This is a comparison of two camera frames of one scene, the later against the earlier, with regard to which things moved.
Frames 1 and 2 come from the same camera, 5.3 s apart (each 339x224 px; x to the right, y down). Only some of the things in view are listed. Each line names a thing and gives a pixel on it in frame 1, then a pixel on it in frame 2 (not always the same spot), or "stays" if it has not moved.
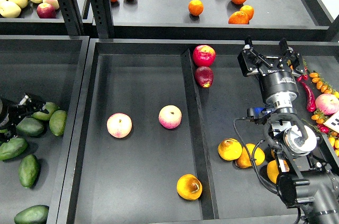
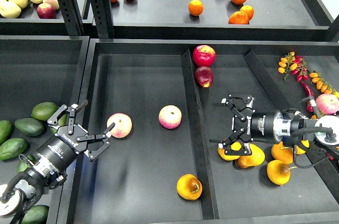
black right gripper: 276,74 to 249,125
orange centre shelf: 195,7 stays
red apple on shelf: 45,10 stays
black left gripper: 28,105 to 71,140
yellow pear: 189,187 stays
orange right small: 249,10 stays
